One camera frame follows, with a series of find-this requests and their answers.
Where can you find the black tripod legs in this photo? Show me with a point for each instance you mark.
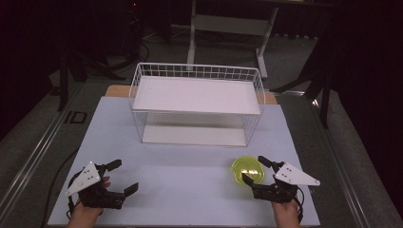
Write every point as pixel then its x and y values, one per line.
pixel 312 79

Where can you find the person's right hand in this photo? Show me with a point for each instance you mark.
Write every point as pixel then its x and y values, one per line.
pixel 286 214

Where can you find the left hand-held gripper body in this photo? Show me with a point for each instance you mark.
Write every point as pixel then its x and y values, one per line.
pixel 92 186

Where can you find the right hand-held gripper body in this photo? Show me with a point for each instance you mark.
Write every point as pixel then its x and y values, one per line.
pixel 285 185

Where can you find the white metal stand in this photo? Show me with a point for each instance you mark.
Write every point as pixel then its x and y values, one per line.
pixel 228 34

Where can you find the person's left hand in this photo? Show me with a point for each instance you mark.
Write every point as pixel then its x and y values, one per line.
pixel 90 212

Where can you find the black stand legs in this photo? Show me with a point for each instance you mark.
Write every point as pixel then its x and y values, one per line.
pixel 66 72

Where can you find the yellow-green plastic bowl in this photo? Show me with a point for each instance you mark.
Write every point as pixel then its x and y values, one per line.
pixel 248 170

